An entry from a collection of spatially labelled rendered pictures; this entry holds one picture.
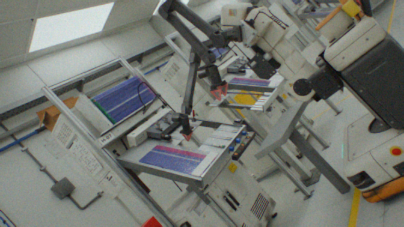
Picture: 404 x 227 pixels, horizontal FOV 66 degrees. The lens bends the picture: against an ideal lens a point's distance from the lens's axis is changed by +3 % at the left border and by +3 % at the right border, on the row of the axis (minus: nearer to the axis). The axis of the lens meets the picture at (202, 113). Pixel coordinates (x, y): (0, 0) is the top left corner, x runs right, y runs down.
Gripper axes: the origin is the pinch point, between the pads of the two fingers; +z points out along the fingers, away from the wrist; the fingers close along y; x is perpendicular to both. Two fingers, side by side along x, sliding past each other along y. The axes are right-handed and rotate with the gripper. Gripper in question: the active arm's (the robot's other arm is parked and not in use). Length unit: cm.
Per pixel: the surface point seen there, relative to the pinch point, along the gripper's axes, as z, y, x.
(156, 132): -4.8, 5.1, -24.8
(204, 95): 16, -107, -48
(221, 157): 0.9, 10.9, 32.8
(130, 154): 1.2, 29.3, -31.6
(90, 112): -27, 27, -63
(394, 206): 8, 9, 129
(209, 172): 0.6, 27.6, 32.8
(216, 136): 0.6, -12.5, 17.2
